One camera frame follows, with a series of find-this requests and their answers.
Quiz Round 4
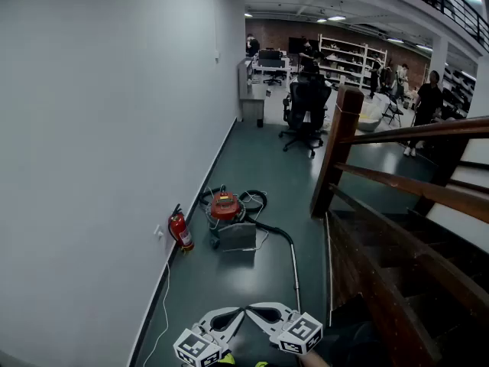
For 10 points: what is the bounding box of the white wall cable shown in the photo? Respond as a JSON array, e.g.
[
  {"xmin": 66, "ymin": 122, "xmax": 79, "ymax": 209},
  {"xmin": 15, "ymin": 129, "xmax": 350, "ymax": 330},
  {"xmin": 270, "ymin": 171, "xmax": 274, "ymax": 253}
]
[{"xmin": 141, "ymin": 260, "xmax": 171, "ymax": 367}]

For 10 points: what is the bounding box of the grey desk cabinet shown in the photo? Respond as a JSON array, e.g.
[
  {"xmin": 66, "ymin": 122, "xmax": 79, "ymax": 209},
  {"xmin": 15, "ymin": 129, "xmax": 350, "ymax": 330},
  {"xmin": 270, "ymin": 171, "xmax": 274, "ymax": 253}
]
[{"xmin": 237, "ymin": 57, "xmax": 268, "ymax": 124}]

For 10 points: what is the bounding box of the black folding chair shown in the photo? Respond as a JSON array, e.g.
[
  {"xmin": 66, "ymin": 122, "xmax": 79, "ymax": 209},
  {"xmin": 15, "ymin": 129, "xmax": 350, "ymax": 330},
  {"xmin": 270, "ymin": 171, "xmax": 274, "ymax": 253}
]
[{"xmin": 381, "ymin": 93, "xmax": 404, "ymax": 128}]

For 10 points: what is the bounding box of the dark wooden staircase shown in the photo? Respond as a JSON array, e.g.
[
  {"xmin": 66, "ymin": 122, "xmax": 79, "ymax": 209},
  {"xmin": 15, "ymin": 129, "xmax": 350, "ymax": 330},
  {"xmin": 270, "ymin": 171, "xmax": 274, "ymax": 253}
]
[{"xmin": 326, "ymin": 204, "xmax": 489, "ymax": 367}]

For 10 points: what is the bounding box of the metal vacuum wand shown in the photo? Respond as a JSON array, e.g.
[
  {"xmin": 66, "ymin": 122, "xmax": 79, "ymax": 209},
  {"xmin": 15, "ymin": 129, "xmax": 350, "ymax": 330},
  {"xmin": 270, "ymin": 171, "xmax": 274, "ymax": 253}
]
[{"xmin": 287, "ymin": 241, "xmax": 303, "ymax": 315}]

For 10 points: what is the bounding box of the red fire extinguisher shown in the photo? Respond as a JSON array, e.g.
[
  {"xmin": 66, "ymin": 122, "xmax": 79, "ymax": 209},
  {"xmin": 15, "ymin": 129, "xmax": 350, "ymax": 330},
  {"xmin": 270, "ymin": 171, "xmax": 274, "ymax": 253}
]
[{"xmin": 167, "ymin": 203, "xmax": 195, "ymax": 252}]

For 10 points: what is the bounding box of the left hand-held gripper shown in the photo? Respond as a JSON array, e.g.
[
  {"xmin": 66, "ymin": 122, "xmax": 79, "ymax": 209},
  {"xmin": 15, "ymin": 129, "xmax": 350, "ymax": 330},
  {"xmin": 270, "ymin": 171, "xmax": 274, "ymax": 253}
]
[{"xmin": 173, "ymin": 307, "xmax": 246, "ymax": 367}]

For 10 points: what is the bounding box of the white vacuum power cord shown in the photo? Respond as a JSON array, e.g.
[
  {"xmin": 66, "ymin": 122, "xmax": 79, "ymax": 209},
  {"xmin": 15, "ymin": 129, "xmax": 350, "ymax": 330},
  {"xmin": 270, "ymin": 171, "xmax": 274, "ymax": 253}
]
[{"xmin": 204, "ymin": 184, "xmax": 270, "ymax": 252}]

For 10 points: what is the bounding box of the white shelving unit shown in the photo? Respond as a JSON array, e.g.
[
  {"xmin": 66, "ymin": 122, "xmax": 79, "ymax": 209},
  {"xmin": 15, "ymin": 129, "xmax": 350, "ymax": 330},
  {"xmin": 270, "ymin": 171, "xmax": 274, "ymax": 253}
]
[{"xmin": 318, "ymin": 33, "xmax": 389, "ymax": 91}]

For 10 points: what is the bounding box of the black mesh office chair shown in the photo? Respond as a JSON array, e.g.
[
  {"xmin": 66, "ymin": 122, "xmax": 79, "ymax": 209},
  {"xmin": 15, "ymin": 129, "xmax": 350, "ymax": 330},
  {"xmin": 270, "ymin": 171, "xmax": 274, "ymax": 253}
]
[{"xmin": 278, "ymin": 73, "xmax": 333, "ymax": 158}]

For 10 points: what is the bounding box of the wooden stair railing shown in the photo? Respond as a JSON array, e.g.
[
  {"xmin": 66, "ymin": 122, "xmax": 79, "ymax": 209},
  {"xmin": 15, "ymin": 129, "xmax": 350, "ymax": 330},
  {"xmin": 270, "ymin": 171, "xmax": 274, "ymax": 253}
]
[{"xmin": 309, "ymin": 85, "xmax": 489, "ymax": 367}]

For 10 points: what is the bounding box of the white office desk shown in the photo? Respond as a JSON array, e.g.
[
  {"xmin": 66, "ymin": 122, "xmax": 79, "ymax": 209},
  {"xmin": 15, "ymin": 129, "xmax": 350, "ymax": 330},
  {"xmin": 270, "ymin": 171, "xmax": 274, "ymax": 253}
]
[{"xmin": 251, "ymin": 57, "xmax": 293, "ymax": 82}]

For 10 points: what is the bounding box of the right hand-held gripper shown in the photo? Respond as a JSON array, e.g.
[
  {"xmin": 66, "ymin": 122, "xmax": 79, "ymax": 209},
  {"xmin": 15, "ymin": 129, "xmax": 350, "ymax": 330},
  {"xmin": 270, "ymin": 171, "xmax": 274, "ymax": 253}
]
[{"xmin": 245, "ymin": 302, "xmax": 324, "ymax": 356}]

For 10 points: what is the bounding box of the black computer monitor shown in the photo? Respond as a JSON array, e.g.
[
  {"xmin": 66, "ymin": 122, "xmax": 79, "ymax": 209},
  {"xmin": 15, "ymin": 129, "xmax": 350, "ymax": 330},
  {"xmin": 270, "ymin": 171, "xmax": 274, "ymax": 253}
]
[{"xmin": 258, "ymin": 49, "xmax": 283, "ymax": 68}]

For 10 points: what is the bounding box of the red vacuum cleaner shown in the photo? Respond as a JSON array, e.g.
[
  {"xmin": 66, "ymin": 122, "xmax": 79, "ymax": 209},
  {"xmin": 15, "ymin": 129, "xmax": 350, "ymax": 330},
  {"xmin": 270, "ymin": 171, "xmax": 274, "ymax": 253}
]
[{"xmin": 205, "ymin": 190, "xmax": 248, "ymax": 251}]

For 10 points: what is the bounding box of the small black office chair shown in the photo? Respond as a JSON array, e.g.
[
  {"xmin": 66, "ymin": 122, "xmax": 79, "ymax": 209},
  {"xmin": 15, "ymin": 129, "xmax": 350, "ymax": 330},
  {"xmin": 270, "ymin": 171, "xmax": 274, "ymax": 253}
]
[{"xmin": 263, "ymin": 67, "xmax": 283, "ymax": 86}]

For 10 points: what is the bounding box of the black vacuum hose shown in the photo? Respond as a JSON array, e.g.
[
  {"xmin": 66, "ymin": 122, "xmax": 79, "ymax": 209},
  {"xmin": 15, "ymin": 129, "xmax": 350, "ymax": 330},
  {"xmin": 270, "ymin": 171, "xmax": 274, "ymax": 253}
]
[{"xmin": 198, "ymin": 187, "xmax": 295, "ymax": 246}]

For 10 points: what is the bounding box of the black balcony railing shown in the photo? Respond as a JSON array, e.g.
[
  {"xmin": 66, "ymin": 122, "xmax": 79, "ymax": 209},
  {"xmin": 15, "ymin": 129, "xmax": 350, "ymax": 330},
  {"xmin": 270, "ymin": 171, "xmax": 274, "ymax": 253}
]
[{"xmin": 381, "ymin": 0, "xmax": 489, "ymax": 53}]

